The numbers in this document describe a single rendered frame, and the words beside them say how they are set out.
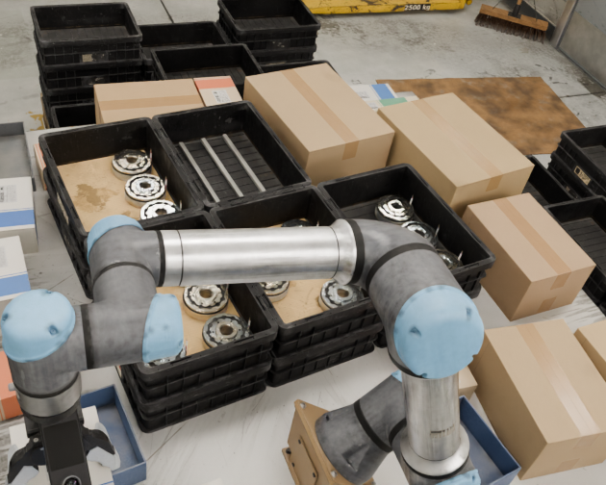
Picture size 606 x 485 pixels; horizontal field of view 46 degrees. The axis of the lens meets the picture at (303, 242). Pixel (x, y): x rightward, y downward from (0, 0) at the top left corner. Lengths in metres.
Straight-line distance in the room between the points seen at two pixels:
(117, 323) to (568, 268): 1.39
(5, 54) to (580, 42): 3.42
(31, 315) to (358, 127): 1.48
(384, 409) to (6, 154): 1.40
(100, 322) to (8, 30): 3.61
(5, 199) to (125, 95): 0.49
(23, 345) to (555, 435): 1.14
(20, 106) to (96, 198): 1.87
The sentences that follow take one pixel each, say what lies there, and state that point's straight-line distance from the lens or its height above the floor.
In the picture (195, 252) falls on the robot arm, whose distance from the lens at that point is 0.93.
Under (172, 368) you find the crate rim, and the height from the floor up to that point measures 0.93.
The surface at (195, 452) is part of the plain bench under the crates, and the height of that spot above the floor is 0.70.
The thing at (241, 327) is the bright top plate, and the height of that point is 0.86.
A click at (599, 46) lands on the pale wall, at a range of 4.90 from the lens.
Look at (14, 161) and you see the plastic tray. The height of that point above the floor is 0.70.
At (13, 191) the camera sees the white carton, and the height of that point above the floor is 0.79.
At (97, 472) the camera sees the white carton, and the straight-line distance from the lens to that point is 1.07.
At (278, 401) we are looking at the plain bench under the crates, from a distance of 1.66.
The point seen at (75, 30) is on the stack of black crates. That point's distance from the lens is 3.32.
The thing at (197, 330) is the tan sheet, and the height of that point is 0.83.
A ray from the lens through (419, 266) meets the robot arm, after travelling 0.97.
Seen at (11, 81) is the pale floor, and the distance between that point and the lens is 3.91.
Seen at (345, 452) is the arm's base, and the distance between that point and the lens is 1.38.
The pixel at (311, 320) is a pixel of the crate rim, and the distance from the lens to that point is 1.52.
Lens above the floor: 2.08
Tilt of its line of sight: 44 degrees down
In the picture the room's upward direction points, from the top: 12 degrees clockwise
